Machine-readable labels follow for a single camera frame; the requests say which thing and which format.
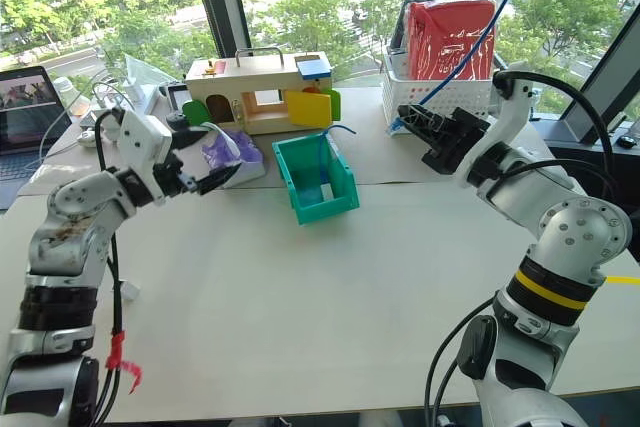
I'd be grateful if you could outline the long blue network cable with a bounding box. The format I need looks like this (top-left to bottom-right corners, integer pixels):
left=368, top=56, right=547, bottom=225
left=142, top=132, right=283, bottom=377
left=388, top=0, right=525, bottom=137

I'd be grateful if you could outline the open laptop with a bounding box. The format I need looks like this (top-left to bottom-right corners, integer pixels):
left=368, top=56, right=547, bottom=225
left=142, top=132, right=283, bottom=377
left=0, top=65, right=74, bottom=211

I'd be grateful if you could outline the purple plastic bag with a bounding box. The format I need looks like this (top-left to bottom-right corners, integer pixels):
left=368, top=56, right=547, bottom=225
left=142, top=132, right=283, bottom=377
left=201, top=129, right=259, bottom=174

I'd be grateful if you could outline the black framed tablet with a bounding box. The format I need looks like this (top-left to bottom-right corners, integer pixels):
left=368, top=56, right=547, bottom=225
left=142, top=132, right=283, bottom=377
left=166, top=82, right=192, bottom=113

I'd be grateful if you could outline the dark slanted window frame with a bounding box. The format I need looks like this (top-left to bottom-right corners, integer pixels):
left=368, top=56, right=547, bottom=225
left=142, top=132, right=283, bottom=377
left=558, top=6, right=640, bottom=144

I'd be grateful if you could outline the wooden box with coloured doors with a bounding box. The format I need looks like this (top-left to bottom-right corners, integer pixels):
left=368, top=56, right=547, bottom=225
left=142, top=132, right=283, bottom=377
left=184, top=46, right=344, bottom=137

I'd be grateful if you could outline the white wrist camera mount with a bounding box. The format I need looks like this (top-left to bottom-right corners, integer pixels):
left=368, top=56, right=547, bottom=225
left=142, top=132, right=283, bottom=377
left=454, top=64, right=541, bottom=183
left=117, top=107, right=174, bottom=206

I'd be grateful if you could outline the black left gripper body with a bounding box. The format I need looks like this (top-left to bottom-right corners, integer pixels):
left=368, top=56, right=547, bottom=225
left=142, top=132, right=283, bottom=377
left=152, top=148, right=200, bottom=201

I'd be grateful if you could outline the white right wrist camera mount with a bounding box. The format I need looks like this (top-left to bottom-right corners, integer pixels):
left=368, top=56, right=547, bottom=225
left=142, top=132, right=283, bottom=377
left=454, top=64, right=541, bottom=183

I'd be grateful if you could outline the clear bottle with white cap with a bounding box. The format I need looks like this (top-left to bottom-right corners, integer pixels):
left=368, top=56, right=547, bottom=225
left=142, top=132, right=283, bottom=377
left=52, top=76, right=92, bottom=119

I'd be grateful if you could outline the red plastic bag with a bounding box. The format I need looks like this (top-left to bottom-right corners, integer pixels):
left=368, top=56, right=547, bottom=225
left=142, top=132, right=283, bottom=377
left=405, top=0, right=497, bottom=82

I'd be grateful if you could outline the green plastic bin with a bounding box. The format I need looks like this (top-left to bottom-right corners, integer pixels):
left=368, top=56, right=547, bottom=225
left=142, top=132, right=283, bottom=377
left=271, top=132, right=361, bottom=226

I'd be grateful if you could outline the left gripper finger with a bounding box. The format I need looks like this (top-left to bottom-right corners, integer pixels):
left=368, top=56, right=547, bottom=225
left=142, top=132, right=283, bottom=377
left=171, top=124, right=216, bottom=153
left=191, top=163, right=243, bottom=197

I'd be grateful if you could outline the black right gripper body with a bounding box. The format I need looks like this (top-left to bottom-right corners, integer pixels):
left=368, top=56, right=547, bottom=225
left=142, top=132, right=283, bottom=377
left=422, top=106, right=492, bottom=177

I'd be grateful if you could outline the white perforated plastic basket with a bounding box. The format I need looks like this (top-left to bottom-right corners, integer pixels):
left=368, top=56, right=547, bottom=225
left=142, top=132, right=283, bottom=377
left=382, top=54, right=506, bottom=138

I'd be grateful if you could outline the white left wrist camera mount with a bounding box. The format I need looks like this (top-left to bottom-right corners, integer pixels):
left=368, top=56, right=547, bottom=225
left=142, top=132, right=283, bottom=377
left=117, top=107, right=174, bottom=206

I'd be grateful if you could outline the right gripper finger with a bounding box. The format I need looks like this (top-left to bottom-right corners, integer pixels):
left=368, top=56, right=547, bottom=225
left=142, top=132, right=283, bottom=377
left=406, top=118, right=445, bottom=148
left=397, top=103, right=447, bottom=130

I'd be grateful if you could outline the clear plastic bag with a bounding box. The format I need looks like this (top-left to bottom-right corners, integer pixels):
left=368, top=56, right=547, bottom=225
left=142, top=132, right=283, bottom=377
left=123, top=53, right=167, bottom=94

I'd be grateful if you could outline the short blue network cable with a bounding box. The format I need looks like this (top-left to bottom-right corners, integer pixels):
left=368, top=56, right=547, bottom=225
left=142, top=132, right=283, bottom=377
left=319, top=124, right=359, bottom=188

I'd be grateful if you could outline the thin white cable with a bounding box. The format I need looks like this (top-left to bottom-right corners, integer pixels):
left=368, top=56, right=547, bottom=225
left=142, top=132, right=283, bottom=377
left=38, top=80, right=127, bottom=164

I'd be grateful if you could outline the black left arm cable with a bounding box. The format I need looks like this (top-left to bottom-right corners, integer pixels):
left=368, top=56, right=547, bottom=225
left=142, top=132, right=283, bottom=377
left=92, top=109, right=146, bottom=427

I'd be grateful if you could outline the black pouch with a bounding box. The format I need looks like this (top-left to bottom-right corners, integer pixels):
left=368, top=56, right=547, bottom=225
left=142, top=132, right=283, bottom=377
left=388, top=0, right=416, bottom=57

